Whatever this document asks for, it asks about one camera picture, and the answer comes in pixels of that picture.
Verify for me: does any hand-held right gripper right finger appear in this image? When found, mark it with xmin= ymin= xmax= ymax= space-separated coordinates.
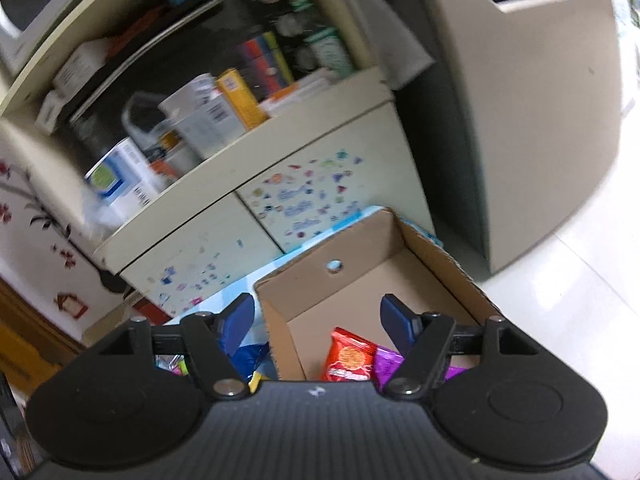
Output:
xmin=380 ymin=294 xmax=538 ymax=402

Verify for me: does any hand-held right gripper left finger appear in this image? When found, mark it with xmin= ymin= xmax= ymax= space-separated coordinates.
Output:
xmin=97 ymin=292 xmax=256 ymax=402

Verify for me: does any blue snack packet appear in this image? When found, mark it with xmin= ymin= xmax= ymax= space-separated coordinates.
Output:
xmin=235 ymin=342 xmax=276 ymax=383

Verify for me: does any purple snack packet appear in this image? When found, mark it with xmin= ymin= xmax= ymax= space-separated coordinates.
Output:
xmin=372 ymin=346 xmax=468 ymax=393

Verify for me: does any red snack packet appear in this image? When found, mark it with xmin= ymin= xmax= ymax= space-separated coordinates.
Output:
xmin=320 ymin=327 xmax=378 ymax=382

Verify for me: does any brown cardboard box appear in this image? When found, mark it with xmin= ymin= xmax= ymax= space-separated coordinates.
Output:
xmin=252 ymin=206 xmax=503 ymax=382

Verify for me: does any cabinet door with few stickers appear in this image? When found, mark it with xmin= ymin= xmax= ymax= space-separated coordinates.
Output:
xmin=122 ymin=192 xmax=287 ymax=318

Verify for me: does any dark red box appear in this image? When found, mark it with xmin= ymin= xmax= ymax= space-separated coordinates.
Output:
xmin=131 ymin=297 xmax=173 ymax=327

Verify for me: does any cream wooden cabinet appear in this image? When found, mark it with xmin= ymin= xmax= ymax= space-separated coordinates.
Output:
xmin=0 ymin=0 xmax=436 ymax=321

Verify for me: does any cabinet door with many stickers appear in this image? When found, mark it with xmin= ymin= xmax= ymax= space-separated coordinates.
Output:
xmin=236 ymin=97 xmax=436 ymax=256

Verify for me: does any orange packet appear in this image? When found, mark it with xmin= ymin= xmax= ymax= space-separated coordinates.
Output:
xmin=149 ymin=159 xmax=182 ymax=182

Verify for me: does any white and blue box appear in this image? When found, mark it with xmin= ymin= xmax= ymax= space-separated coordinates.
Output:
xmin=84 ymin=137 xmax=166 ymax=221

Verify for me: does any small yellow carton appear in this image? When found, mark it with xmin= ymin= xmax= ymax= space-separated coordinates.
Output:
xmin=159 ymin=130 xmax=184 ymax=155

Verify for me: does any white box with barcode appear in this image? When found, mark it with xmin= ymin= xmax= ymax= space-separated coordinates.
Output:
xmin=159 ymin=74 xmax=248 ymax=161

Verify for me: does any yellow box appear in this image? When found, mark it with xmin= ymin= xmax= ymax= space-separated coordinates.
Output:
xmin=216 ymin=69 xmax=270 ymax=130

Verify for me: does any flat orange and white box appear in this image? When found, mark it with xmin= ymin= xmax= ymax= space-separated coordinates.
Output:
xmin=260 ymin=72 xmax=341 ymax=116

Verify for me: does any white refrigerator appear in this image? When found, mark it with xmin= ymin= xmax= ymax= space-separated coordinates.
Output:
xmin=417 ymin=0 xmax=625 ymax=276

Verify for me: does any pack of coloured markers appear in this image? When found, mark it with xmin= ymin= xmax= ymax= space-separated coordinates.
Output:
xmin=235 ymin=32 xmax=296 ymax=98

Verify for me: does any green label bottle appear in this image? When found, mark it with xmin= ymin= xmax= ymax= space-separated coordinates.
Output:
xmin=307 ymin=27 xmax=356 ymax=78

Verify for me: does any small white box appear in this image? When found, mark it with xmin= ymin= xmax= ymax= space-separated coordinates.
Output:
xmin=52 ymin=40 xmax=110 ymax=95
xmin=35 ymin=89 xmax=65 ymax=134

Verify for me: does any white hanging towel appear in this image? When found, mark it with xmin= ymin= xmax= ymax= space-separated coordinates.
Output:
xmin=345 ymin=0 xmax=436 ymax=92

